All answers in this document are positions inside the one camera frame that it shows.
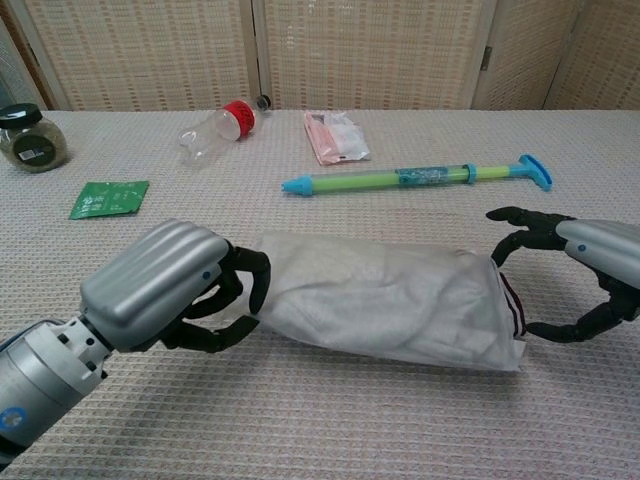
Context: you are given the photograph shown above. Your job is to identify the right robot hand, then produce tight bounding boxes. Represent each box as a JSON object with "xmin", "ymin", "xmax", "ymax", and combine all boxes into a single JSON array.
[{"xmin": 485, "ymin": 206, "xmax": 640, "ymax": 344}]

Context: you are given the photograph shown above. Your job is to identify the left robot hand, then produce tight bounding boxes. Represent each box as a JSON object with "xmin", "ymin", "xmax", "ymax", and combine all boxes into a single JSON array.
[{"xmin": 79, "ymin": 219, "xmax": 273, "ymax": 355}]

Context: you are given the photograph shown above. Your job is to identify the white clothes with dark stripes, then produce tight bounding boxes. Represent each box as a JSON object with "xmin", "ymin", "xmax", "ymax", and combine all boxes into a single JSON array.
[{"xmin": 264, "ymin": 249, "xmax": 526, "ymax": 369}]

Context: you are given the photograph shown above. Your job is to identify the grey fabric bag bundle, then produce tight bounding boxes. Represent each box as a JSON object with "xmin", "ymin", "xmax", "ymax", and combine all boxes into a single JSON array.
[{"xmin": 248, "ymin": 230, "xmax": 527, "ymax": 374}]

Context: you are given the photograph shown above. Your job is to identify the green sachet packet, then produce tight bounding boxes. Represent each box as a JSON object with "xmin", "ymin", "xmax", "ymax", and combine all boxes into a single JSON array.
[{"xmin": 68, "ymin": 180, "xmax": 151, "ymax": 221}]

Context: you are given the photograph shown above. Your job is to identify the clear bottle with red cap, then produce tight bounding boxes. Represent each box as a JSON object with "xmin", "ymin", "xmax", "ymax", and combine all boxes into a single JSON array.
[{"xmin": 178, "ymin": 99, "xmax": 261, "ymax": 166}]

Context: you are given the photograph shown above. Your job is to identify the beige woven carpet table cover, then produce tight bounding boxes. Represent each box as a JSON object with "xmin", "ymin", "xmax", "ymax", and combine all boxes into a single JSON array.
[{"xmin": 0, "ymin": 107, "xmax": 640, "ymax": 480}]

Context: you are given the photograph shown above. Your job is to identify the glass jar with black lid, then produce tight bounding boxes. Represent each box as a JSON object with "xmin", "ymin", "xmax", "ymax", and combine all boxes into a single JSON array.
[{"xmin": 0, "ymin": 103, "xmax": 69, "ymax": 174}]

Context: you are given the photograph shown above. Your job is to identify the blue green water pump toy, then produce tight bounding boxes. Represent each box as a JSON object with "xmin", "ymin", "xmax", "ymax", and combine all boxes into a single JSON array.
[{"xmin": 280, "ymin": 153, "xmax": 556, "ymax": 198}]

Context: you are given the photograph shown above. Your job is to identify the pink white plastic packet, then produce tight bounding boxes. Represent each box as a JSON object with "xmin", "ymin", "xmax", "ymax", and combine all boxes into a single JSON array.
[{"xmin": 302, "ymin": 110, "xmax": 372, "ymax": 167}]

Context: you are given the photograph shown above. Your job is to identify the woven folding screen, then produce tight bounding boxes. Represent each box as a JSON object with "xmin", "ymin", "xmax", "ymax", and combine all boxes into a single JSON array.
[{"xmin": 0, "ymin": 0, "xmax": 640, "ymax": 112}]

